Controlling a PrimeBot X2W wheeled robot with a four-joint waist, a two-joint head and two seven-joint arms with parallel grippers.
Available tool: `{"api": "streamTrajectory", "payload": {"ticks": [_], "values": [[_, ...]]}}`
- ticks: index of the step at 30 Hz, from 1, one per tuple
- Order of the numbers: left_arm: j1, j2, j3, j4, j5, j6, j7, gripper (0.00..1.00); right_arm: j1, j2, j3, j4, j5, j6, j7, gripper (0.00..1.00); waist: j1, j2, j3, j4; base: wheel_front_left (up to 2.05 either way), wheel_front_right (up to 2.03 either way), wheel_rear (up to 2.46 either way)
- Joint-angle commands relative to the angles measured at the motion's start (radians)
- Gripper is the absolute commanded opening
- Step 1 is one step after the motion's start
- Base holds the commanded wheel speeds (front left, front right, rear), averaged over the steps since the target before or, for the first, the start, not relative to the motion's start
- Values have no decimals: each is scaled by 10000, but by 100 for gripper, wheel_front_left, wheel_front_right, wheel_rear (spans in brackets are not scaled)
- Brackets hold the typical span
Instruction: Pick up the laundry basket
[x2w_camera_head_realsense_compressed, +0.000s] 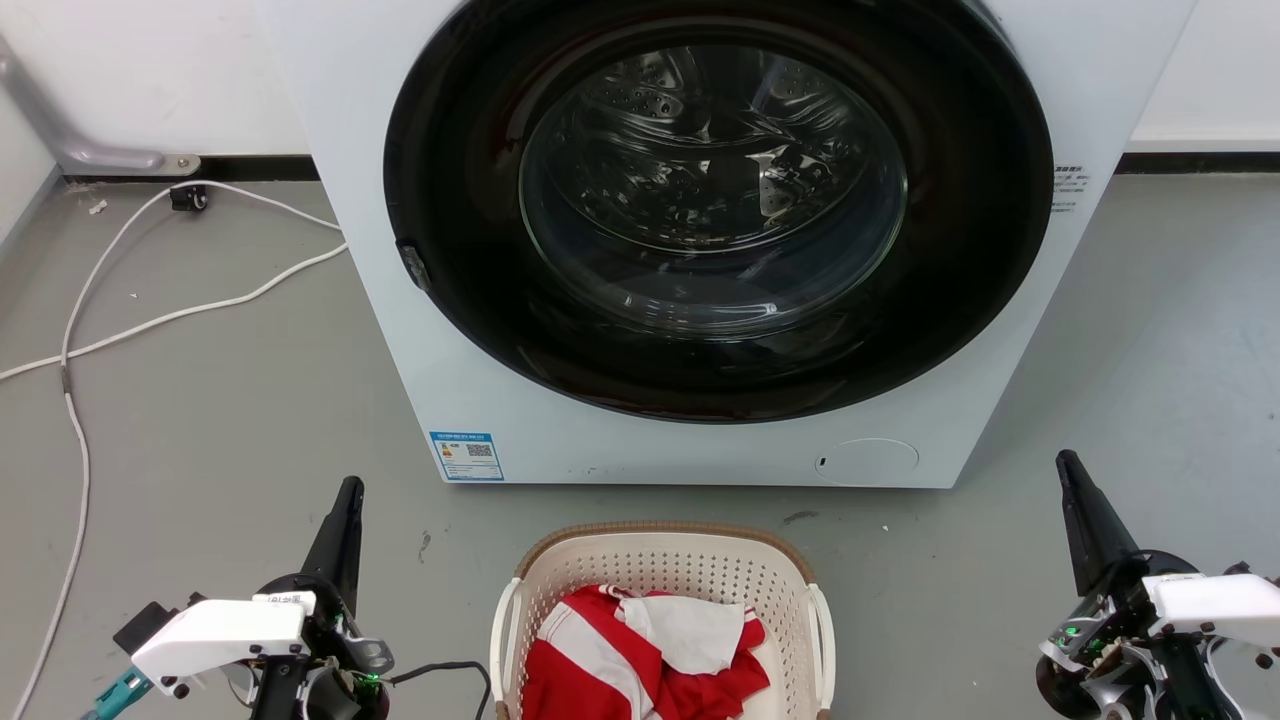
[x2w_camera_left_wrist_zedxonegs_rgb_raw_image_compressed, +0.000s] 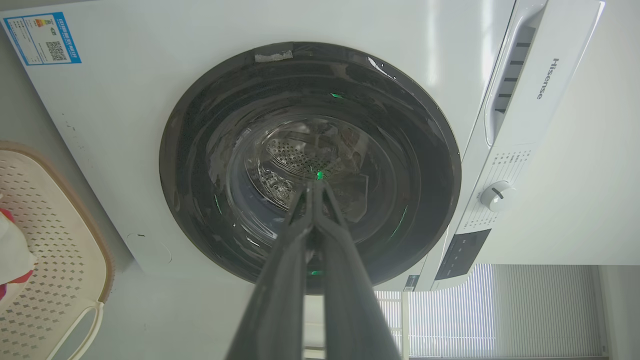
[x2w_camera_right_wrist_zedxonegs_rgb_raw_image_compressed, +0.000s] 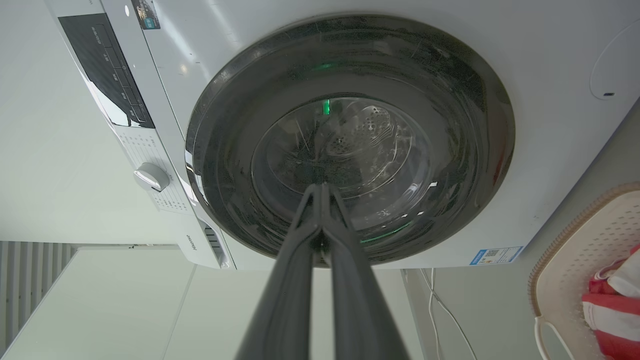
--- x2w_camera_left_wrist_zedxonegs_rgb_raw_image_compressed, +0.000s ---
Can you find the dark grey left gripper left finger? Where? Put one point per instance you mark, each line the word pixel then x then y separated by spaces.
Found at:
pixel 280 295

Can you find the white Hisense washing machine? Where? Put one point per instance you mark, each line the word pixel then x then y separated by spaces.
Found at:
pixel 130 125

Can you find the white washing machine dial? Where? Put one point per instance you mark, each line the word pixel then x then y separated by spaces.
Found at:
pixel 496 195

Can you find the blue energy label sticker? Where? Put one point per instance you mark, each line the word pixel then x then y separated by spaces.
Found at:
pixel 42 38

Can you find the white window blinds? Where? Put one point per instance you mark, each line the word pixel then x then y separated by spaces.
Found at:
pixel 480 310

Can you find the dark round washing machine door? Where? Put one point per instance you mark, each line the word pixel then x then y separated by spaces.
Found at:
pixel 310 150

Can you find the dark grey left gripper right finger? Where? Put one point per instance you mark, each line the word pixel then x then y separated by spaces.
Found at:
pixel 350 300

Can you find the beige perforated laundry basket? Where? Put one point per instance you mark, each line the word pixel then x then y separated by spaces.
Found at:
pixel 55 260

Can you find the white and red clothing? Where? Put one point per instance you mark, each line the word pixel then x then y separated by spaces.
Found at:
pixel 12 255

